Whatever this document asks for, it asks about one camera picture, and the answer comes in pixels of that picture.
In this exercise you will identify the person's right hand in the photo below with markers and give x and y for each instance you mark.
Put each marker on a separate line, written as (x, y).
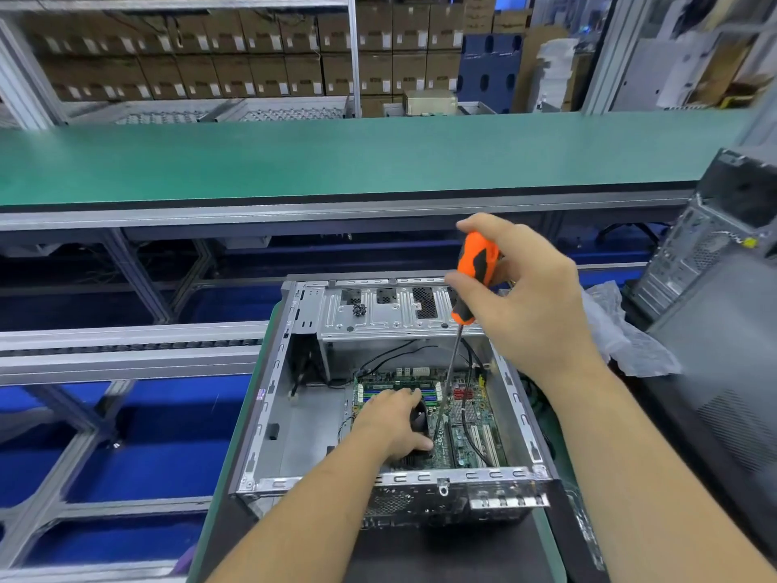
(522, 303)

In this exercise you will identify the person's left hand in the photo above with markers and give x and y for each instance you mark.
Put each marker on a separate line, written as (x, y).
(391, 421)

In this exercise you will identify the green RAM stick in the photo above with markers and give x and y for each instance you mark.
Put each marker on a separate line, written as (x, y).
(395, 380)

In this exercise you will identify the green motherboard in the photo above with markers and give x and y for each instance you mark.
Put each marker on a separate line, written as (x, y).
(480, 413)

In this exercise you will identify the black and silver computer case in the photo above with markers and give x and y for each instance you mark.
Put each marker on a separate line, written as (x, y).
(291, 407)

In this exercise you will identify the person's left forearm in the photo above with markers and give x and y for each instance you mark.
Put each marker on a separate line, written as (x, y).
(304, 516)

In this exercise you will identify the dark grey case side panel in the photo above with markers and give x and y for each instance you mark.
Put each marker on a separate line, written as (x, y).
(729, 382)

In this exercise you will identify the white bubble wrap bag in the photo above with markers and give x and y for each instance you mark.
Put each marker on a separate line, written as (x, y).
(631, 328)

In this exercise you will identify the green conveyor belt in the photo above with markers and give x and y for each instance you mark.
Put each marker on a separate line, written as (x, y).
(304, 158)

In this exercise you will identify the stack of cardboard boxes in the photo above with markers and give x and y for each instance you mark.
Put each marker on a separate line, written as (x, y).
(243, 48)

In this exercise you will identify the aluminium roller conveyor rail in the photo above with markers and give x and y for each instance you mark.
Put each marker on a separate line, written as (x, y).
(121, 352)

